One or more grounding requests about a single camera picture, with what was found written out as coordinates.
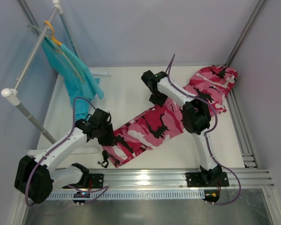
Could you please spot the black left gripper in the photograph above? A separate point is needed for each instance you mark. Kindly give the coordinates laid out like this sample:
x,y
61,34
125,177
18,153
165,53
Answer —
x,y
108,137

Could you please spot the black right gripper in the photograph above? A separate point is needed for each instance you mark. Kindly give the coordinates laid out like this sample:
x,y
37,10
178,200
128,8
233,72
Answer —
x,y
158,99

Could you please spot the pink camouflage trousers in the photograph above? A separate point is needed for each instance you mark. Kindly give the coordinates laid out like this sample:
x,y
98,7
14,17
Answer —
x,y
150,136

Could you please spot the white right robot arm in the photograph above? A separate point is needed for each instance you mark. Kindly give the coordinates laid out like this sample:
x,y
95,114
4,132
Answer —
x,y
195,118

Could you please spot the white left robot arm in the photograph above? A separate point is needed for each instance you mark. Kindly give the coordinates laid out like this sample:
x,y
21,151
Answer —
x,y
38,176

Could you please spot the orange plastic hanger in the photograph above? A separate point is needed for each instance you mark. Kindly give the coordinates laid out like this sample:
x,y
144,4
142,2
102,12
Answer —
x,y
52,33

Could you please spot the clear green hanger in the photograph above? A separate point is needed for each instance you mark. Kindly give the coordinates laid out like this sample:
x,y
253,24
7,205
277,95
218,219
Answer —
x,y
59,50

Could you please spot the turquoise t-shirt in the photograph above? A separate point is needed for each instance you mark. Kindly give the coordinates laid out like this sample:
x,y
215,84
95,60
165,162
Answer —
x,y
75,88

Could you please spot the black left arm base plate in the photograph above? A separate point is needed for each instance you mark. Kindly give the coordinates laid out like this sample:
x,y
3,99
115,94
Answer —
x,y
90,181

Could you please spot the aluminium frame rail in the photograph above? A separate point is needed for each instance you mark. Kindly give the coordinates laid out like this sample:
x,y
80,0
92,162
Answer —
x,y
149,179

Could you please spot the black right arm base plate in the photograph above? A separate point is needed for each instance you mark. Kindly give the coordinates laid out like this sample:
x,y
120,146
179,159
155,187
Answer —
x,y
195,180

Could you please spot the grey slotted cable duct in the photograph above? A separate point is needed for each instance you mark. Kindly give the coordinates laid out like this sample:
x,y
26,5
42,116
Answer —
x,y
128,195

